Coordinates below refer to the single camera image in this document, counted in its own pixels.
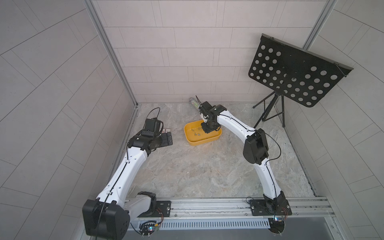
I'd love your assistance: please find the yellow plastic storage box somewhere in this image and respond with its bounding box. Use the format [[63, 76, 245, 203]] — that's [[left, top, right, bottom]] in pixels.
[[184, 120, 222, 146]]

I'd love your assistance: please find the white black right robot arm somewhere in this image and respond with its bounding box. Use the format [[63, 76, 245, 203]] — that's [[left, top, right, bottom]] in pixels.
[[199, 102, 286, 213]]

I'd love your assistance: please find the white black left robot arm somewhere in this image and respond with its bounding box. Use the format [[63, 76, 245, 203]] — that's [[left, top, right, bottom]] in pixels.
[[82, 132, 173, 240]]

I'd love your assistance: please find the rhinestone silver microphone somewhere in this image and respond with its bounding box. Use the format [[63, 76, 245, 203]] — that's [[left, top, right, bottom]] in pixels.
[[189, 98, 201, 110]]

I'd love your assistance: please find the left green circuit board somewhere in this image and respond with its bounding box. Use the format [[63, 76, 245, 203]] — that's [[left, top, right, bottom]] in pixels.
[[139, 221, 160, 238]]

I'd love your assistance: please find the green circuit board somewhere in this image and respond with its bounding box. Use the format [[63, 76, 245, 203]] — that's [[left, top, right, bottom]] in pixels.
[[268, 218, 285, 235], [139, 221, 160, 238]]

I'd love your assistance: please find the black perforated music stand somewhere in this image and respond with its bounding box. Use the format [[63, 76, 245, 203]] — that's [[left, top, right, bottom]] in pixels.
[[248, 34, 352, 122]]

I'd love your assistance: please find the right green circuit board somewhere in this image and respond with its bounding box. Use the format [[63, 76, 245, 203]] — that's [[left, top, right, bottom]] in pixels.
[[268, 218, 285, 235]]

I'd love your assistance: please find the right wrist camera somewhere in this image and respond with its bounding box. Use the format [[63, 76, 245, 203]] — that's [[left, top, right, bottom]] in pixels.
[[199, 101, 213, 119]]

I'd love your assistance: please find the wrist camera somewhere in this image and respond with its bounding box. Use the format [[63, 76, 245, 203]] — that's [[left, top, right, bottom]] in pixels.
[[141, 118, 164, 138], [199, 101, 213, 119]]

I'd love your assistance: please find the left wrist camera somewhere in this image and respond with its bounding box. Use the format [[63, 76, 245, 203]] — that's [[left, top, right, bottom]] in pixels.
[[141, 118, 164, 138]]

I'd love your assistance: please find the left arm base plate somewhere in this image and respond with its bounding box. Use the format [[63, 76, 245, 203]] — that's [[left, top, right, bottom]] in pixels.
[[139, 201, 172, 218]]

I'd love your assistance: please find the aluminium rail frame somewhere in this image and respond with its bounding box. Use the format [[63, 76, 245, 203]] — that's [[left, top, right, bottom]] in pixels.
[[121, 197, 346, 240]]

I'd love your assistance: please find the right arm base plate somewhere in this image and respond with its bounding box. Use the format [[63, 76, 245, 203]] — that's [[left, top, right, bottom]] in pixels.
[[246, 198, 292, 217]]

